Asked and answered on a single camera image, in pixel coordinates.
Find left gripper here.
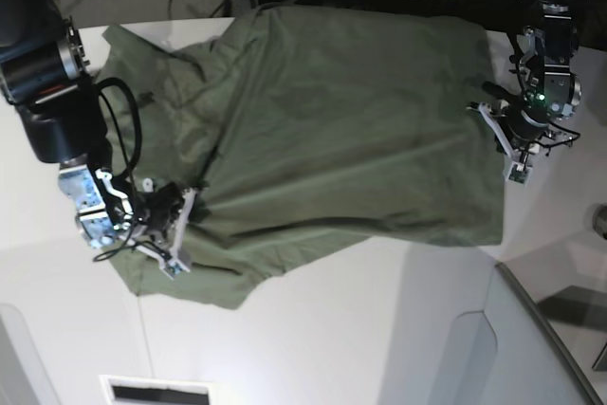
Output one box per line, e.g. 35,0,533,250
483,1,581,137

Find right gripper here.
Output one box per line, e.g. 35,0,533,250
58,162,188,249

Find green t-shirt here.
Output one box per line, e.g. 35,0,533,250
100,5,505,309

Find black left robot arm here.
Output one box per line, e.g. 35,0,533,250
478,0,582,160

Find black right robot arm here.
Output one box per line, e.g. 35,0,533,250
1,0,188,258

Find white label with black bar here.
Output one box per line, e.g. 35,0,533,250
100,375,219,405

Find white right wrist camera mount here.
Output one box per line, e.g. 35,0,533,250
129,184,198,279

